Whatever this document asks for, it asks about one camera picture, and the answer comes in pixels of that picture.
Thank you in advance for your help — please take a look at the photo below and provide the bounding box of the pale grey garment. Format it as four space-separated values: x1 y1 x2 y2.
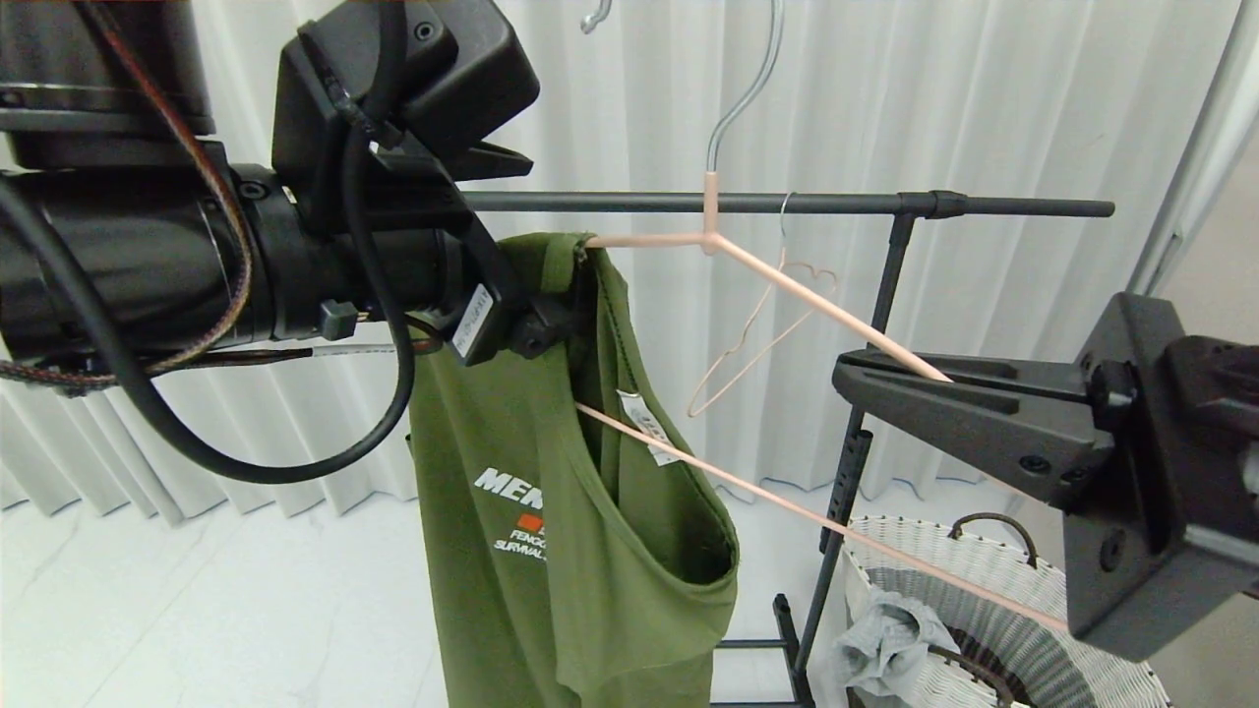
834 588 960 701

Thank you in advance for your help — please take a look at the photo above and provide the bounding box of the pink clothes hanger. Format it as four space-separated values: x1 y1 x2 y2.
687 192 839 419
575 0 1071 635

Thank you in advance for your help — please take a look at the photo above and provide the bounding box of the olive green printed T-shirt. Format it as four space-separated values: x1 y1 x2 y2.
406 231 741 708

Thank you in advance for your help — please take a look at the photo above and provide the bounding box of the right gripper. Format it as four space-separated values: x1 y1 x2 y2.
832 292 1259 662

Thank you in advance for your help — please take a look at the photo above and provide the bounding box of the white curtain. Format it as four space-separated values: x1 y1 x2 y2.
0 0 1240 522

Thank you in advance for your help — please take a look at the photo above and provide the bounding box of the white laundry basket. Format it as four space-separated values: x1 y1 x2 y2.
844 511 1171 708

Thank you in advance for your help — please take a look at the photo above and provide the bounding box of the black clothes rack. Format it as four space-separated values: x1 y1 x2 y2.
462 189 1117 708

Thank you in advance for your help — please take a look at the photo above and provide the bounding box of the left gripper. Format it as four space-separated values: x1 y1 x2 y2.
236 162 581 367

